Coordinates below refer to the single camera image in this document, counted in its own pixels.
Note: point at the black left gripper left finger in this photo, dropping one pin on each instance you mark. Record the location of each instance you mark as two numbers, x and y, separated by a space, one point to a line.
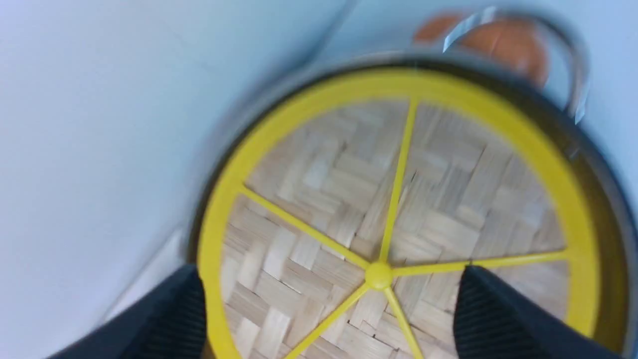
169 322

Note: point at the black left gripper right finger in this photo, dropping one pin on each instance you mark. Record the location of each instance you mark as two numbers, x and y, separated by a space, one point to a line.
492 320

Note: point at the yellow woven bamboo steamer lid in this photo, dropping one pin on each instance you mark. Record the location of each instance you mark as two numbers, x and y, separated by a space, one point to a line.
340 225

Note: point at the stainless steel pot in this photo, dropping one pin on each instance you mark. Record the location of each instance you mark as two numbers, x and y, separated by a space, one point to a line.
555 110

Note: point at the orange toy egg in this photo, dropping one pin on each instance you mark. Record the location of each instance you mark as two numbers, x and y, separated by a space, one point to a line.
513 44

